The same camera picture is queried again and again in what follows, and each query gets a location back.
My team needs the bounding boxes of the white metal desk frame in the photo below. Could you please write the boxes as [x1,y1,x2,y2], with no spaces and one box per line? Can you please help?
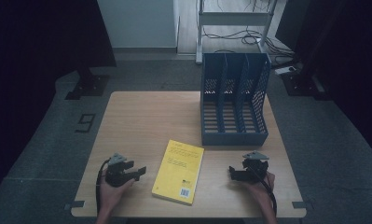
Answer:
[195,0,280,65]

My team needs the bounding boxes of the black stand base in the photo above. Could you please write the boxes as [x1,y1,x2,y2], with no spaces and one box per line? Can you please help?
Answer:
[64,66,110,101]
[281,62,331,101]

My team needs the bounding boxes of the white power strip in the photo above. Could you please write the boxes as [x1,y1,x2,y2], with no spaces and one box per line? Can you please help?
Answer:
[274,65,297,77]

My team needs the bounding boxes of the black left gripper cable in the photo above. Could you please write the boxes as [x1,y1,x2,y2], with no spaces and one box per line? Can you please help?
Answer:
[94,158,112,216]

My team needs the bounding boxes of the person's right hand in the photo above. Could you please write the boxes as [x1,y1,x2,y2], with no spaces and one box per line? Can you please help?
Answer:
[241,171,276,207]

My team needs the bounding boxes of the yellow book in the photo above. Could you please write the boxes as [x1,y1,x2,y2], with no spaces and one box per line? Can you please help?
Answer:
[151,139,205,206]

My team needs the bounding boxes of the blue plastic file rack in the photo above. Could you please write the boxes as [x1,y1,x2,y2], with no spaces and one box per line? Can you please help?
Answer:
[200,51,272,147]

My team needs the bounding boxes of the black floor cables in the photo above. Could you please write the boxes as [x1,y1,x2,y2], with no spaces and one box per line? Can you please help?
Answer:
[201,0,297,64]

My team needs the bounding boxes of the black curtain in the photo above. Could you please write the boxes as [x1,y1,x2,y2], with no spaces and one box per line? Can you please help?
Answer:
[0,0,117,206]
[275,0,372,162]

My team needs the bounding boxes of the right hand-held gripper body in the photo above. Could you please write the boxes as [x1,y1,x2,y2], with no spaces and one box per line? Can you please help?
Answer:
[241,150,270,185]

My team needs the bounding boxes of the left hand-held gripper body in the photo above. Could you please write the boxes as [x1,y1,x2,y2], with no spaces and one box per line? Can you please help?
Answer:
[104,152,138,188]

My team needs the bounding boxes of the white partition panel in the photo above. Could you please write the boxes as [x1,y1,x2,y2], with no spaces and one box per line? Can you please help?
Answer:
[96,0,180,54]

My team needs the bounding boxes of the person's left hand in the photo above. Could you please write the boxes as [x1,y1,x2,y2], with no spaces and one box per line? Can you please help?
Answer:
[98,169,137,217]

